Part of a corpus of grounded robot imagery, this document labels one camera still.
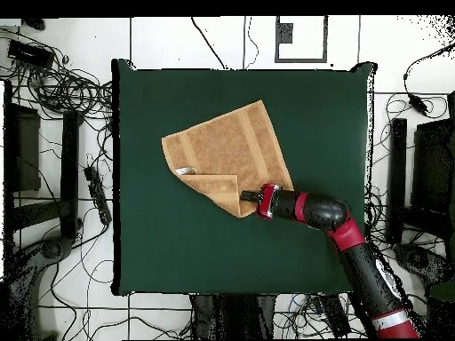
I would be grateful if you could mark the orange terry towel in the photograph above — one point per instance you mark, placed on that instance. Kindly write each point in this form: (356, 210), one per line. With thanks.
(227, 149)

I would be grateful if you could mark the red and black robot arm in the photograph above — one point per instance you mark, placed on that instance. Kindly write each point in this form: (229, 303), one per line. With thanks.
(320, 209)

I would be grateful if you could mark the dark green table cloth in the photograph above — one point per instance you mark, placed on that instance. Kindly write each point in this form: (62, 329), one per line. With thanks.
(160, 248)

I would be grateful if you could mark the black power strip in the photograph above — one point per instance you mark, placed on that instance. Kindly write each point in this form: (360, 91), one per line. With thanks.
(334, 316)
(97, 195)

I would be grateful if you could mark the black inline power adapter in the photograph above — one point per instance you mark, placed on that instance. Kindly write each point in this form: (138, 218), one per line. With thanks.
(417, 104)

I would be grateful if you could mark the black rectangular box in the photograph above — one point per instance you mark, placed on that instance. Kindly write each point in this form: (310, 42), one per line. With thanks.
(30, 53)

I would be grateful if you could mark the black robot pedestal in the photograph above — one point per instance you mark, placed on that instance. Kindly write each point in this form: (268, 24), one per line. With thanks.
(234, 316)

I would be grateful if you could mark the black frame stand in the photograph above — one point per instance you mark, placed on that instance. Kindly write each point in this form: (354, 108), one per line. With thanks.
(69, 160)
(397, 177)

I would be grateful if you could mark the grey square floor frame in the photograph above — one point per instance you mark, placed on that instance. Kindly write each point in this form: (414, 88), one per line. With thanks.
(301, 60)

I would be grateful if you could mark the dark grey pedestal leg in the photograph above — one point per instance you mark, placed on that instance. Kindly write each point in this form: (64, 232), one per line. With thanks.
(419, 259)
(53, 250)

